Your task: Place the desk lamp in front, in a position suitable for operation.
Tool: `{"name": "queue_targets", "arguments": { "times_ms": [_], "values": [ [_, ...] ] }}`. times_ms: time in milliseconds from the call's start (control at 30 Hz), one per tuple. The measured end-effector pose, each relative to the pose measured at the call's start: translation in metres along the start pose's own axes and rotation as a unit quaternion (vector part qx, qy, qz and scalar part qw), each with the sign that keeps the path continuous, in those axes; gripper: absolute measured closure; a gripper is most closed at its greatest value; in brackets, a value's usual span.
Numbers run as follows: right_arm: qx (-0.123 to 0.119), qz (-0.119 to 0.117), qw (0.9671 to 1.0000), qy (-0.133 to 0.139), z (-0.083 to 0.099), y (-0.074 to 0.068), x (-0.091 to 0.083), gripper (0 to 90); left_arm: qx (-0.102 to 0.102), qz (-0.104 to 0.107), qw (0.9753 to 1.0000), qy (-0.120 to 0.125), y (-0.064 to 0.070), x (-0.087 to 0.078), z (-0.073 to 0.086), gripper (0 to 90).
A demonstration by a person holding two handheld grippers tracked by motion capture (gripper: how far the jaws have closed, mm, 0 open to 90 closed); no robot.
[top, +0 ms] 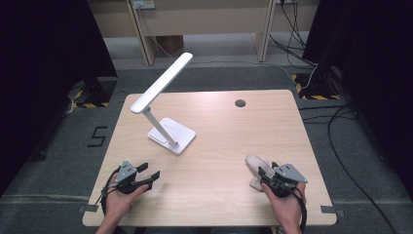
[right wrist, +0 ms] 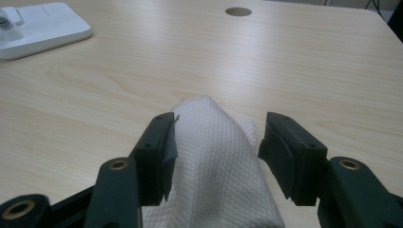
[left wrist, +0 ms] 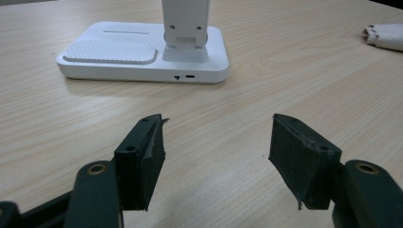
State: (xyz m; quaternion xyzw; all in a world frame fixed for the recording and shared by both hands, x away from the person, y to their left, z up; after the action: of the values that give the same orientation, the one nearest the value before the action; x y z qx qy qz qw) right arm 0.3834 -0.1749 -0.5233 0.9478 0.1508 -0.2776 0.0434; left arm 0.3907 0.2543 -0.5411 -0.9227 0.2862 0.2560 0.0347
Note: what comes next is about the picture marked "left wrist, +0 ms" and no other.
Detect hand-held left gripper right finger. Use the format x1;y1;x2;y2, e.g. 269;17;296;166
268;113;343;211

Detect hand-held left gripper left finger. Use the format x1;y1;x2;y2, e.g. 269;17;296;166
113;113;170;212

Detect white desk lamp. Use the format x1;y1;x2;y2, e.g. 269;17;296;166
55;0;230;85

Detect white cloth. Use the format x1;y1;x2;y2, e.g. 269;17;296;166
360;23;403;52

